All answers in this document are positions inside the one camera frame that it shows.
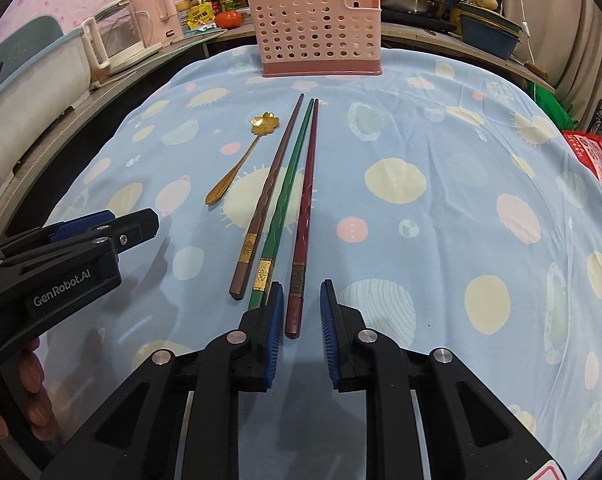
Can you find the blue dotted tablecloth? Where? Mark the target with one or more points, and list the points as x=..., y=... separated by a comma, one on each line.
x=431, y=260

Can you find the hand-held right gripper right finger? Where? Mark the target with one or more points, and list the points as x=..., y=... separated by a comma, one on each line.
x=328, y=335

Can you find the pink perforated utensil holder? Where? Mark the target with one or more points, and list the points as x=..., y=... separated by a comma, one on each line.
x=311, y=35

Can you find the green white packet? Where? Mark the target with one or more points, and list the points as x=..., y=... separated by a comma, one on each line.
x=198, y=29

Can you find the red bag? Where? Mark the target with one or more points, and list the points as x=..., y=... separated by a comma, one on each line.
x=596, y=160

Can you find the pink electric kettle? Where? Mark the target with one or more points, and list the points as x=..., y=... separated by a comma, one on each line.
x=153, y=7

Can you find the white plastic tub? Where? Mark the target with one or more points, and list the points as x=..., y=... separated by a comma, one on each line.
x=26, y=120

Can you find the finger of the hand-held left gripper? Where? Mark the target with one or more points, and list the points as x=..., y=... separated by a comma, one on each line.
x=83, y=224
x=136, y=227

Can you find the yellow sponge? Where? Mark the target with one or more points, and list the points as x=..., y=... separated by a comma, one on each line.
x=483, y=0

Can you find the green plastic bag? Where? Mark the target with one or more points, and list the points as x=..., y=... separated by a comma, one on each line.
x=551, y=105

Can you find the small yellow label bottle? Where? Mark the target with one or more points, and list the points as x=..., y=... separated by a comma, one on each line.
x=202, y=10

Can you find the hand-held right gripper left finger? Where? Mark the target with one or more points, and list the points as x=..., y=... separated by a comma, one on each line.
x=274, y=335

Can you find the brown chopstick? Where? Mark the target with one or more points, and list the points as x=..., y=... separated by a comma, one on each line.
x=265, y=210

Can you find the person's left hand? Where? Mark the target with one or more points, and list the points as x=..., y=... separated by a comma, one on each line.
x=36, y=390

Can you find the red tomato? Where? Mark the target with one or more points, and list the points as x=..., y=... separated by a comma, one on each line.
x=229, y=19

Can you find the gold flower spoon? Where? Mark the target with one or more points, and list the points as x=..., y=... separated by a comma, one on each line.
x=221, y=187

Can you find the glass kettle white base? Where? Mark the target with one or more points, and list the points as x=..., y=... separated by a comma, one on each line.
x=121, y=40

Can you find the beige curtain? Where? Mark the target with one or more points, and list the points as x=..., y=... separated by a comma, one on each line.
x=566, y=25

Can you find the dark red chopstick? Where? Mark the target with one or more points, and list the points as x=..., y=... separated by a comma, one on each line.
x=304, y=210

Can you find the green chopstick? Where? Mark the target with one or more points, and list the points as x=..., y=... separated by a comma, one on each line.
x=283, y=200

